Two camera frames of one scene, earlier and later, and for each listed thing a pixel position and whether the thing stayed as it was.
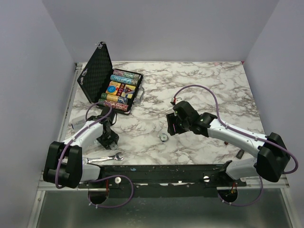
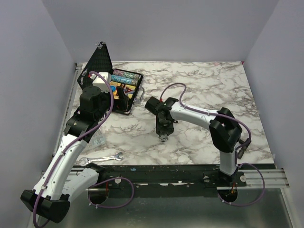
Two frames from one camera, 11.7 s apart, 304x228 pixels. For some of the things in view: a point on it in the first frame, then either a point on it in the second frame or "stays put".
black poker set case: (120, 90) stays put
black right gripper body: (180, 126) -> (162, 127)
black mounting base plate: (165, 181) stays put
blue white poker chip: (163, 137) stays put
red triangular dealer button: (128, 90) stays put
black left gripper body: (108, 138) -> (106, 105)
